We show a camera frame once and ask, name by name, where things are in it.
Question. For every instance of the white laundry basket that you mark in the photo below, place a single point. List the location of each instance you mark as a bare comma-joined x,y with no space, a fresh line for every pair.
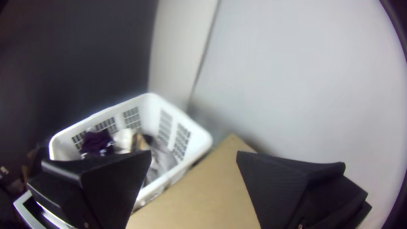
190,140

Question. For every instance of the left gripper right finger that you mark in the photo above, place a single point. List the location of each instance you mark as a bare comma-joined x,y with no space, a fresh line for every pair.
279,191

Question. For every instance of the heap of clothes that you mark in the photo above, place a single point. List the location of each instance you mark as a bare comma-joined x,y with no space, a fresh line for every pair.
127,140

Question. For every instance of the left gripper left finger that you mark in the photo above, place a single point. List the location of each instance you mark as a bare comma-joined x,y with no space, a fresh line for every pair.
105,187

